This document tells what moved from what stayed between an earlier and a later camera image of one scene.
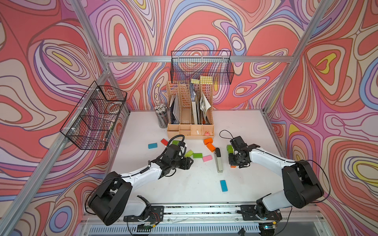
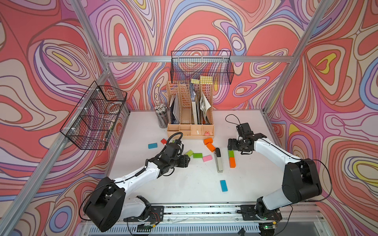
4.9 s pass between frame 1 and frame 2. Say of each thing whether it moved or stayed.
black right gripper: moved
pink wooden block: stayed
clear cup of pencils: stayed
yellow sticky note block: stayed
